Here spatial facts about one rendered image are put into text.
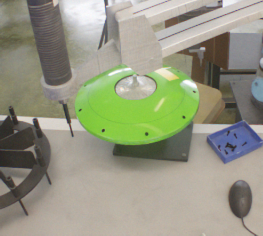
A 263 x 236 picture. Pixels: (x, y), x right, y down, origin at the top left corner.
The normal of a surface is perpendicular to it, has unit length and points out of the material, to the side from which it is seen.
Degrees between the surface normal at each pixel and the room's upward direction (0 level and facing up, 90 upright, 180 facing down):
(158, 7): 9
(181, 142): 0
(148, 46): 90
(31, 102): 0
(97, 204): 0
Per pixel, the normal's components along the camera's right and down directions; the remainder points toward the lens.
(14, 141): 0.55, 0.43
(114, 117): -0.22, -0.57
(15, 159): -0.11, 0.58
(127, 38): 0.35, 0.56
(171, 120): 0.16, -0.52
